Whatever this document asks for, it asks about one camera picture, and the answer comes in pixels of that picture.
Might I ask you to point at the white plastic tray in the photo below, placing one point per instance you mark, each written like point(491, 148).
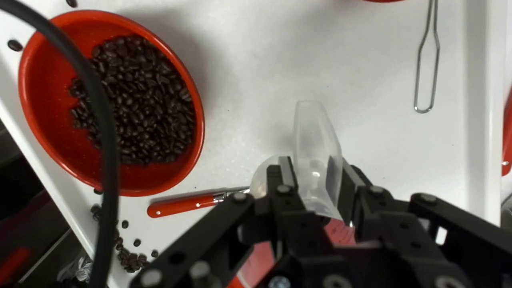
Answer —
point(255, 59)

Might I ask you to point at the red handled knife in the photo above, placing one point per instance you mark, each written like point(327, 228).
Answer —
point(507, 164)

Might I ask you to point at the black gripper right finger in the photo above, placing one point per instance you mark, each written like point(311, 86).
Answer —
point(358, 198)

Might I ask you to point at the metal wire whisk handle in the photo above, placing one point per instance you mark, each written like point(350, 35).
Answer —
point(428, 62)

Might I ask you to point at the red mug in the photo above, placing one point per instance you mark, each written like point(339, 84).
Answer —
point(385, 1)

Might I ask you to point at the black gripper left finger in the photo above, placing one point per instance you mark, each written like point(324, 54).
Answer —
point(275, 187)

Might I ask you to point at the red handled metal spoon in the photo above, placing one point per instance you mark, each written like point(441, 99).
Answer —
point(191, 201)

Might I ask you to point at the red bowl with coffee beans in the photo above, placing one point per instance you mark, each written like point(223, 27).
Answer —
point(158, 107)

